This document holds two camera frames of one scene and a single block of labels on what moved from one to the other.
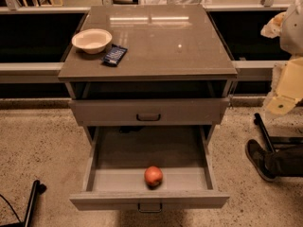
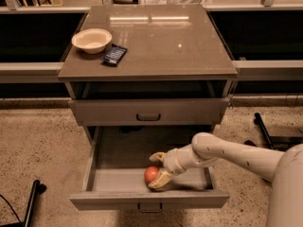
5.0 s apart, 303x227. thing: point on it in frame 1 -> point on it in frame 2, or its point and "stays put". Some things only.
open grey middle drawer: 117,158 stays put
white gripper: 294,32 -> 170,162
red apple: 153,177 stays put
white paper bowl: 92,41 stays put
